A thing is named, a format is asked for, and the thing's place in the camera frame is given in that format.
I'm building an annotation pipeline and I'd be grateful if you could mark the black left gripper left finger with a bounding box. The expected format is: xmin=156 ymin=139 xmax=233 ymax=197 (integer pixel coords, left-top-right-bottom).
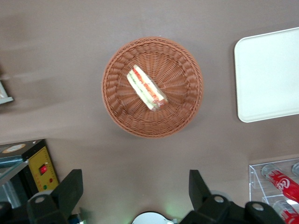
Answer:
xmin=27 ymin=169 xmax=84 ymax=224

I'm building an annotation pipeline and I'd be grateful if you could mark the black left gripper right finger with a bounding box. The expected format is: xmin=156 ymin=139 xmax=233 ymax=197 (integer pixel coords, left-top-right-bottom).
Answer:
xmin=179 ymin=169 xmax=285 ymax=224

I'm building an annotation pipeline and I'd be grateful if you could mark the plastic-wrapped triangle sandwich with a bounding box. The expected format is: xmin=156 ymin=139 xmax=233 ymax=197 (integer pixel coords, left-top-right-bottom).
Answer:
xmin=126 ymin=65 xmax=169 ymax=112

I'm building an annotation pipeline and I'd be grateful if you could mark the round brown wicker basket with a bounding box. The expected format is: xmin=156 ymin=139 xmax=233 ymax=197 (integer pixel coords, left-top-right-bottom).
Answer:
xmin=100 ymin=36 xmax=204 ymax=140

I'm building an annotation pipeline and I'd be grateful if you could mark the white rectangular plastic tray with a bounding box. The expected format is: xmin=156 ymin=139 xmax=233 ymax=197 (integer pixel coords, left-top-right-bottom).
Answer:
xmin=234 ymin=27 xmax=299 ymax=123

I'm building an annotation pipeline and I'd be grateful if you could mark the clear acrylic can rack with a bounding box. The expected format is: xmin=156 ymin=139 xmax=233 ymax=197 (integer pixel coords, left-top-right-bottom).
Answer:
xmin=248 ymin=158 xmax=299 ymax=210

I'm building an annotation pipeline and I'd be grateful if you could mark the black machine with round label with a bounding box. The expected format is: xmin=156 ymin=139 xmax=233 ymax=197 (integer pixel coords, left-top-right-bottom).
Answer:
xmin=0 ymin=139 xmax=49 ymax=196

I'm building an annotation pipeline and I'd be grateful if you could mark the red cola can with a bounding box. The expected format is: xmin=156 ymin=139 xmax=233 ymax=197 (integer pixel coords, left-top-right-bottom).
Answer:
xmin=261 ymin=164 xmax=299 ymax=203
xmin=272 ymin=199 xmax=299 ymax=224

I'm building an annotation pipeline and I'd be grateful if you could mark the grey-edged white box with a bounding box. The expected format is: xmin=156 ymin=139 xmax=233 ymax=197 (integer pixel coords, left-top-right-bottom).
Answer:
xmin=0 ymin=79 xmax=14 ymax=105

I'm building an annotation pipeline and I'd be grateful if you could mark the yellow control box, red switch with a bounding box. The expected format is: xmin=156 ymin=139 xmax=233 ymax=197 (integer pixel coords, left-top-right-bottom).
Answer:
xmin=28 ymin=146 xmax=59 ymax=199

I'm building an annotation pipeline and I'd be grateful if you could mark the grey metal frame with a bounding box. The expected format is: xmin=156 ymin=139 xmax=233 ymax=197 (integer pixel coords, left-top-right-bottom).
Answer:
xmin=0 ymin=156 xmax=30 ymax=209

